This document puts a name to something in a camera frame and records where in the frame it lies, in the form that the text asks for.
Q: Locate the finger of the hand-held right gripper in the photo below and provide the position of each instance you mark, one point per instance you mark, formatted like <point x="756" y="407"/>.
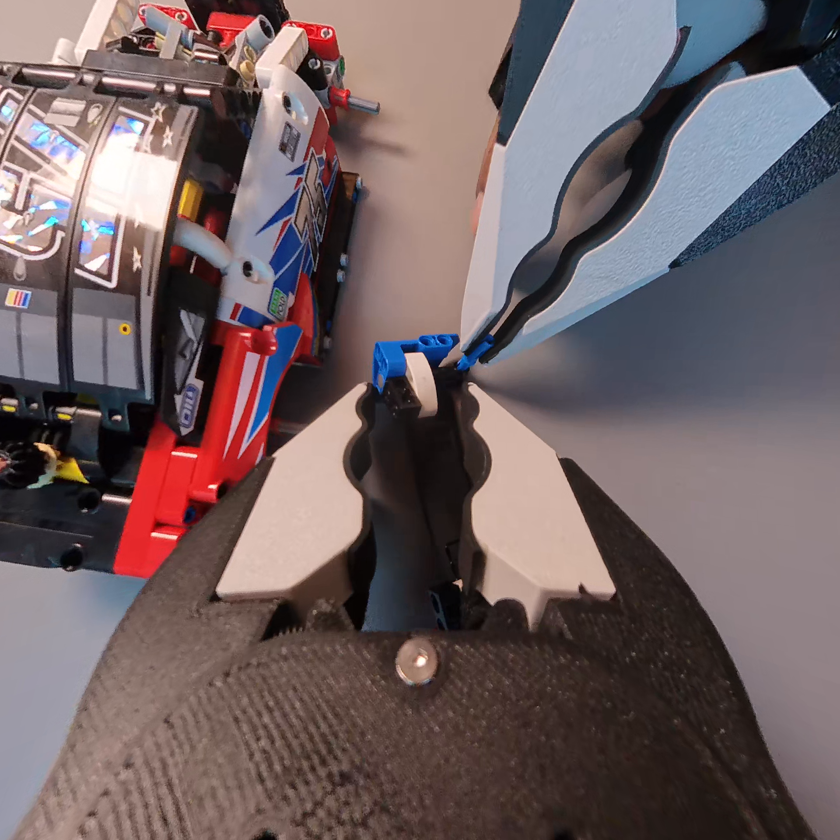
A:
<point x="722" y="164"/>
<point x="590" y="118"/>

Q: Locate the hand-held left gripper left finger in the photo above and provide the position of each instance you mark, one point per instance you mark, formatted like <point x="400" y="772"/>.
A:
<point x="289" y="525"/>

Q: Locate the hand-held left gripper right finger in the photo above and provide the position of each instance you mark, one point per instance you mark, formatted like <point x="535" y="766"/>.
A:
<point x="531" y="525"/>

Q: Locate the lego race car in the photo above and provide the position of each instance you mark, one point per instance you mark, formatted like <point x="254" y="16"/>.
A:
<point x="229" y="394"/>

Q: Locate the black curved lego bumper assembly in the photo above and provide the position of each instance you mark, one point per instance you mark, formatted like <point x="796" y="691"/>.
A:
<point x="394" y="358"/>

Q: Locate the person's right hand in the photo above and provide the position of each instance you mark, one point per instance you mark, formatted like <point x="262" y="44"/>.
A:
<point x="484" y="190"/>

